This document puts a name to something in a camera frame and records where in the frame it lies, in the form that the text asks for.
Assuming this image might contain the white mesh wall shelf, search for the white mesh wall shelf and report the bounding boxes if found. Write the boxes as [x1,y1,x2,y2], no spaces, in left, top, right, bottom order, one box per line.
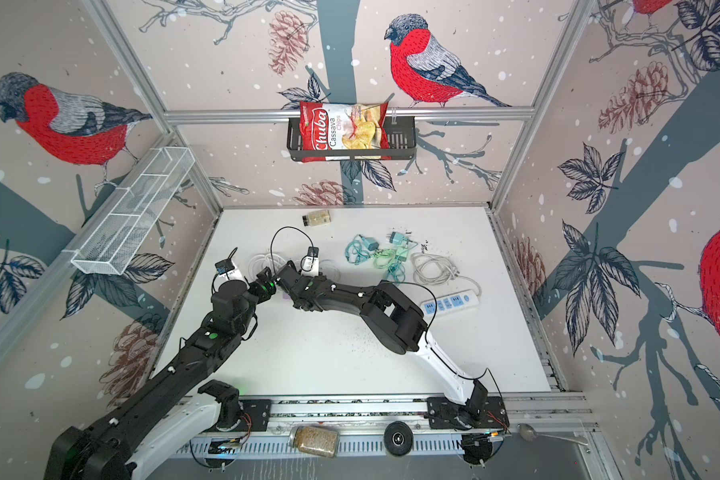
[71,146,195,275]

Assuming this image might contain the glass jar of grains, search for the glass jar of grains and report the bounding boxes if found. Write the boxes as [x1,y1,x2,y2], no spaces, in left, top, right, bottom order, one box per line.
[289,425,340,458]

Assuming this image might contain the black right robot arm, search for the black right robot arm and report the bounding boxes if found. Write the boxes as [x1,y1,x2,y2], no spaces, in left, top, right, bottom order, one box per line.
[275,261,488,430]

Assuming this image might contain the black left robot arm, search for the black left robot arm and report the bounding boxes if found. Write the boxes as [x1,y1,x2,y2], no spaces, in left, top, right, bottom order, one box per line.
[44,258,276,479]

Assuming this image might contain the red cassava chips bag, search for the red cassava chips bag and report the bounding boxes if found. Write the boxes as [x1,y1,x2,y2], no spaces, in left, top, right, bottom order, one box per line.
[299,102,389,162]

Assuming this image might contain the black round knob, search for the black round knob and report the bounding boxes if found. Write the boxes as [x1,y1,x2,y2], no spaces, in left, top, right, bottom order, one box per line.
[383,421,414,457]

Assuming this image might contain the metal spoon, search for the metal spoon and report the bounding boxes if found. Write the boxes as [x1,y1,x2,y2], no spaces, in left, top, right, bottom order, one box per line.
[518,423,589,447]

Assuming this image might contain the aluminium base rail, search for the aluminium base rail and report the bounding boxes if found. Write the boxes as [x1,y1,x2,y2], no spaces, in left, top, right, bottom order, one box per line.
[176,392,597,467]

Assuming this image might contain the teal cable bundle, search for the teal cable bundle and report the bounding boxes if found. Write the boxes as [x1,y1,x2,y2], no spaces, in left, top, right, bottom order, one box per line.
[343,230,418,283]

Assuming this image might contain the white blue small device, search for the white blue small device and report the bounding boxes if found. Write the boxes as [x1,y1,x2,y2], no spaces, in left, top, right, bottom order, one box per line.
[419,290,480,318]

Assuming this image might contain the white cable coil right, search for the white cable coil right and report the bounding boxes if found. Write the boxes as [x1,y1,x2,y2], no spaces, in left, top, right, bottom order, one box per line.
[409,251,482,295]

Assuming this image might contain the black wire wall basket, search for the black wire wall basket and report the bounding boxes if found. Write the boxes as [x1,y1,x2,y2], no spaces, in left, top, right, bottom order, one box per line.
[286,117,417,163]

